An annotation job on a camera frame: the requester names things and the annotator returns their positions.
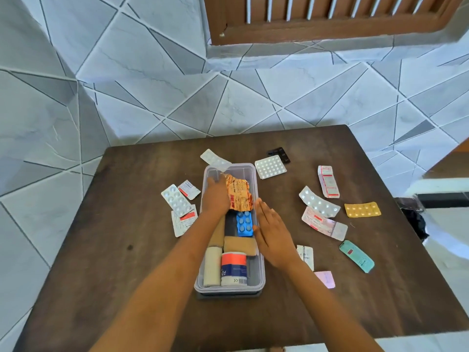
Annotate small white red pill strip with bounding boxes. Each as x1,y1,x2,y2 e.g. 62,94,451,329
177,179,202,201

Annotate person's right hand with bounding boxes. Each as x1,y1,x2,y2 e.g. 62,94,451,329
253,198,303,270

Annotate brown wooden window frame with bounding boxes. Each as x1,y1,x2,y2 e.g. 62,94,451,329
203,0,461,46

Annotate teal pill strip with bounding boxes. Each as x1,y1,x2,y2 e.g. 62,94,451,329
339,240,376,274

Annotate person's right forearm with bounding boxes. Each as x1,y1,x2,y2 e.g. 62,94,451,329
284,257,384,352

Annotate white red-edged pill strip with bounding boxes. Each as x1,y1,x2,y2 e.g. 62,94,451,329
317,165,341,199

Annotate person's left forearm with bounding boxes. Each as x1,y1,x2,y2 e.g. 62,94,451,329
90,212,229,352

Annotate beige bandage roll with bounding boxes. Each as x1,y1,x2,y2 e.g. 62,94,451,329
203,246,223,288

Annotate black bag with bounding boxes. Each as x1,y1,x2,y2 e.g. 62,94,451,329
395,197,430,243

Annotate pink pill strip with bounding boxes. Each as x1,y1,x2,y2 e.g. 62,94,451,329
314,271,336,289

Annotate silver blister pack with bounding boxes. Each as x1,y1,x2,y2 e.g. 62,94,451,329
298,186,341,219
161,184,194,217

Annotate blue blister pack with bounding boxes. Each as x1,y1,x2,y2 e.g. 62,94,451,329
236,211,256,238

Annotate white tape roll orange label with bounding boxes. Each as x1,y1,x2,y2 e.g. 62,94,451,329
220,252,249,287

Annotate orange blister strip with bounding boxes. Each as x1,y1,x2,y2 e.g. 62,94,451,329
224,174,254,212

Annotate clear plastic storage container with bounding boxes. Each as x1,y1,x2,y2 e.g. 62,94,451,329
194,163,266,299

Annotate white round-pill blister pack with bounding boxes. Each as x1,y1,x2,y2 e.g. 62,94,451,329
254,155,288,180

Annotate tan crepe bandage roll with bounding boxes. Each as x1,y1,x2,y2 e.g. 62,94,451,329
208,217,226,248
224,236,259,257

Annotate person's left hand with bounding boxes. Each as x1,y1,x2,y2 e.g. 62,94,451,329
201,171,232,218

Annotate white pill strip red label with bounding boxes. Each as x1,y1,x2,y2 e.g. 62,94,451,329
171,205,199,238
301,207,349,242

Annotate dark blister pack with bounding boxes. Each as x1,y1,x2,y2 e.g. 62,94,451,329
267,147,291,165

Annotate yellow blister pack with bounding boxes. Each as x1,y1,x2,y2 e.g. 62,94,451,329
344,201,382,219

